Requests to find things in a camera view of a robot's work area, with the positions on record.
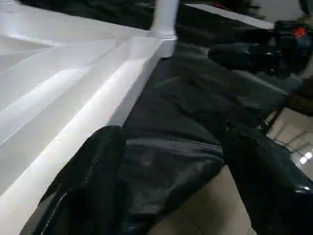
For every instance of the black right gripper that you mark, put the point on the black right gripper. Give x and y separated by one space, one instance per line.
293 49

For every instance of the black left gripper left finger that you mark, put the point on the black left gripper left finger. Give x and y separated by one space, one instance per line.
83 191

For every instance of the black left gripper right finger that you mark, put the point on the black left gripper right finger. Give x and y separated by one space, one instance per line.
274 186

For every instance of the white plastic table leg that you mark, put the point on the white plastic table leg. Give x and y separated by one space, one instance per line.
165 17

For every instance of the white flat sheet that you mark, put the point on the white flat sheet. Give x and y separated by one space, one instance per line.
230 15

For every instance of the black plastic mat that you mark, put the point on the black plastic mat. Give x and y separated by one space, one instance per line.
186 112

